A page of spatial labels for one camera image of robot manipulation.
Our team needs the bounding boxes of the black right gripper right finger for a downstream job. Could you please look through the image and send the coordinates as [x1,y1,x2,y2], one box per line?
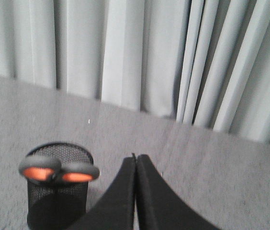
[135,154,218,230]

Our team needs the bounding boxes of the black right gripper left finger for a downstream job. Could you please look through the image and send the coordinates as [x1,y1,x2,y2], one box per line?
[69,157,136,230]

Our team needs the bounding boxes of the black mesh pen bucket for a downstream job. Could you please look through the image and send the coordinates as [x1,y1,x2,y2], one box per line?
[27,142,93,230]

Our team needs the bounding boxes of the light grey curtain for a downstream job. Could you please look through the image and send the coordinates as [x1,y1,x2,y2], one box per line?
[0,0,270,143]

